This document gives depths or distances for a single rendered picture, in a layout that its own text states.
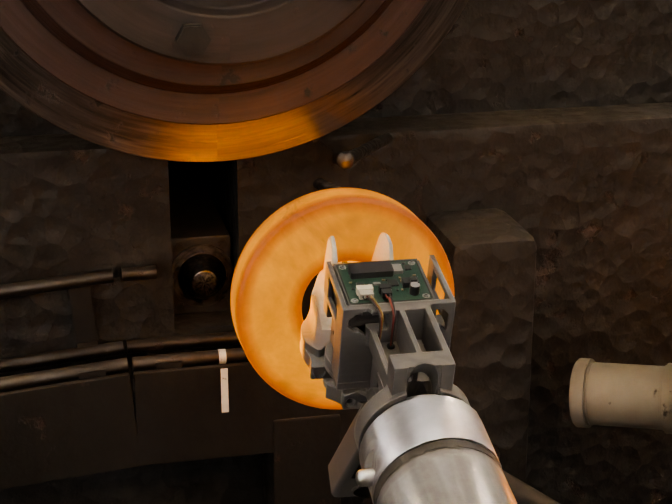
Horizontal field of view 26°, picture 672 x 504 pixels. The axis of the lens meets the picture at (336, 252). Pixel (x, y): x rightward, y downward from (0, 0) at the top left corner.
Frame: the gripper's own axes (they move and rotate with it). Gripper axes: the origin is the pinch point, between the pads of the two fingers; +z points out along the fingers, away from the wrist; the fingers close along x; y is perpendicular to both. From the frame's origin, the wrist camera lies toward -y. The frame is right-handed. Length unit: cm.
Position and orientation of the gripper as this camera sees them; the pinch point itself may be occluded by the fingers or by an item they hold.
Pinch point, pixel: (343, 273)
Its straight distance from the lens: 102.3
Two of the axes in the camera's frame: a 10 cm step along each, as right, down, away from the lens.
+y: 0.7, -8.3, -5.5
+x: -9.8, 0.6, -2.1
